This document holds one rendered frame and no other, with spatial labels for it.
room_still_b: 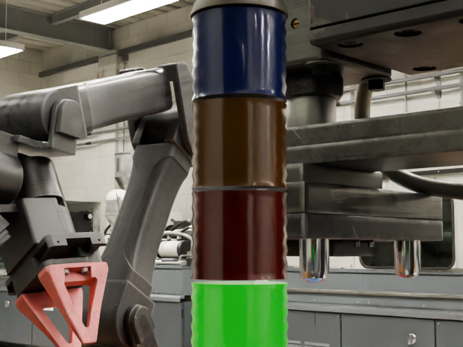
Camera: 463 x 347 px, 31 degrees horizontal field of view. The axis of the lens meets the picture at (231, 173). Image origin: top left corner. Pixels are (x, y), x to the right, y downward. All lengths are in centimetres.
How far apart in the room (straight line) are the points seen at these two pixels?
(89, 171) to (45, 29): 211
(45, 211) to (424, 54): 42
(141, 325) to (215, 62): 67
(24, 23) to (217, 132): 1099
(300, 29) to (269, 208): 29
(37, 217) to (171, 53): 1016
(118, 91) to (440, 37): 52
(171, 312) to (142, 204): 658
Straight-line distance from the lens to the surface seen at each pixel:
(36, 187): 86
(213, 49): 32
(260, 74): 32
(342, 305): 626
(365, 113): 70
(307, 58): 58
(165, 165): 105
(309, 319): 647
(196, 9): 33
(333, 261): 634
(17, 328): 976
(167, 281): 763
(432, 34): 54
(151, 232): 102
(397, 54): 59
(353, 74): 62
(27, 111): 88
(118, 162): 919
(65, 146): 88
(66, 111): 87
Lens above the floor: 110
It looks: 5 degrees up
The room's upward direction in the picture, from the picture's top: straight up
